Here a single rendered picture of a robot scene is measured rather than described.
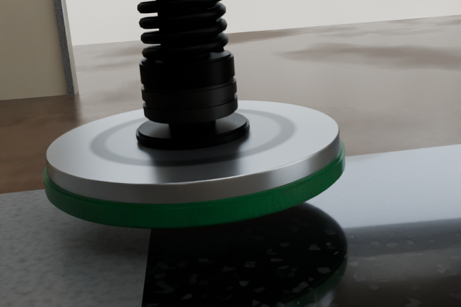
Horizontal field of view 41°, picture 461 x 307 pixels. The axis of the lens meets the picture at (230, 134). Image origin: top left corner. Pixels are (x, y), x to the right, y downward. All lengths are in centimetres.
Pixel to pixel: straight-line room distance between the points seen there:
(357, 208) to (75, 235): 20
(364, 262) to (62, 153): 22
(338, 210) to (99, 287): 18
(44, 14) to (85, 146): 486
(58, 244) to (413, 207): 25
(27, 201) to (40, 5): 479
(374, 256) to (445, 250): 4
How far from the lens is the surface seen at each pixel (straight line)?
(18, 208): 53
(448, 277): 37
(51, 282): 40
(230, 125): 44
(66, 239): 45
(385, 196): 48
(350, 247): 40
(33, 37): 534
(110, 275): 39
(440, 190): 49
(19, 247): 45
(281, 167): 37
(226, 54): 44
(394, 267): 38
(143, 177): 37
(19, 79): 543
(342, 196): 48
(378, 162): 55
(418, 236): 42
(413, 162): 56
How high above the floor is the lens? 98
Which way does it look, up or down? 16 degrees down
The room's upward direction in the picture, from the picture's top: 4 degrees counter-clockwise
